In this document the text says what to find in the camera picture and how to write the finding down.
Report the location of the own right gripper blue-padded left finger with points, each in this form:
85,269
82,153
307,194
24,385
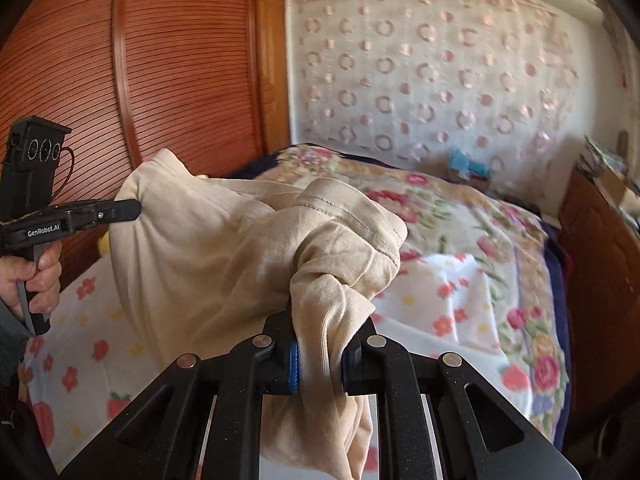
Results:
200,418

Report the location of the own right gripper black-padded right finger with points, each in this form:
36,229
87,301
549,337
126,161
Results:
439,418

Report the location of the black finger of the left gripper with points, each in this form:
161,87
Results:
126,210

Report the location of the beige printed t-shirt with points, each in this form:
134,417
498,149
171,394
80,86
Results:
209,259

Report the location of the person's left hand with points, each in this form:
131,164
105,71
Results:
42,278

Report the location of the wooden louvered wardrobe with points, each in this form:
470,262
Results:
130,77

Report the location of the floral rose bed blanket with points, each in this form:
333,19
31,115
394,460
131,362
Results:
450,224

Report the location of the wooden sideboard cabinet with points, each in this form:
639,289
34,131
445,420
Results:
602,295

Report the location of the blue toy on box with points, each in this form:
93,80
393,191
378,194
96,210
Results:
465,168

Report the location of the cardboard box on cabinet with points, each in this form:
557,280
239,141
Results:
619,192

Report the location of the stack of papers on cabinet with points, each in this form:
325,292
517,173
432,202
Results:
594,159

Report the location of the sheer circle-pattern curtain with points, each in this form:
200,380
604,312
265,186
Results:
413,83

